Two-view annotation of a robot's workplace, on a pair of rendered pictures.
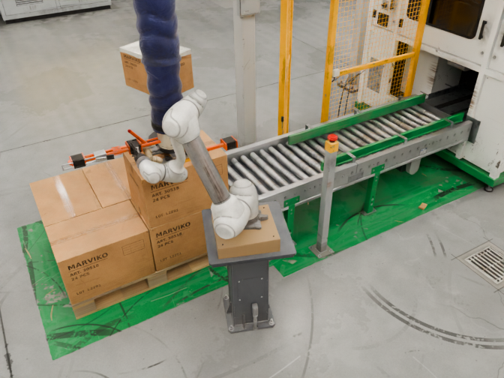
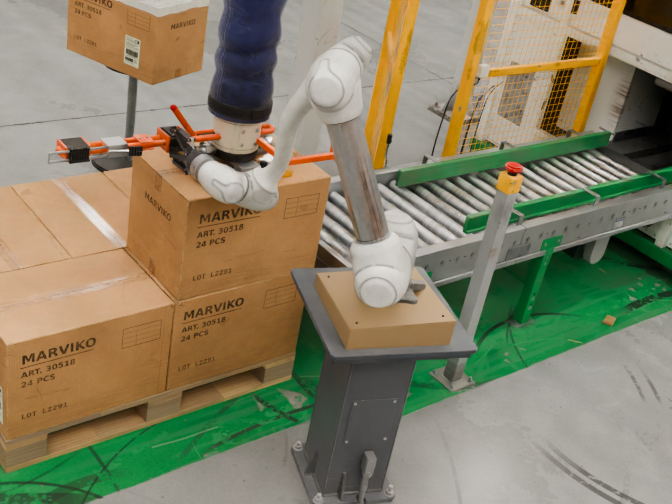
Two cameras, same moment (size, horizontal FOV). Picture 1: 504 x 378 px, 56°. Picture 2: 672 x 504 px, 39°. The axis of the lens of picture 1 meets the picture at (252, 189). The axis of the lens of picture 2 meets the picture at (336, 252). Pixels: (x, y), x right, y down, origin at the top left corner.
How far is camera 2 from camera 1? 0.93 m
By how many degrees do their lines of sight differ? 13
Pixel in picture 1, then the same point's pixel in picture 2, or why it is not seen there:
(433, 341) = not seen: outside the picture
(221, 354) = not seen: outside the picture
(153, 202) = (196, 247)
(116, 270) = (101, 377)
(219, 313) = (288, 475)
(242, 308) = (345, 460)
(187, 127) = (352, 93)
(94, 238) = (72, 308)
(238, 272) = (359, 385)
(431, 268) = (641, 419)
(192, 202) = (257, 260)
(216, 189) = (373, 214)
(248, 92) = not seen: hidden behind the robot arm
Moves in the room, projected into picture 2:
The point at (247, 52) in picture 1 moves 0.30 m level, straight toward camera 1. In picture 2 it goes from (329, 13) to (338, 33)
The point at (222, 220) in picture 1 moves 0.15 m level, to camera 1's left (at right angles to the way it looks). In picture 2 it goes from (378, 272) to (327, 268)
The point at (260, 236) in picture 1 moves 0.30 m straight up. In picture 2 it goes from (420, 314) to (441, 232)
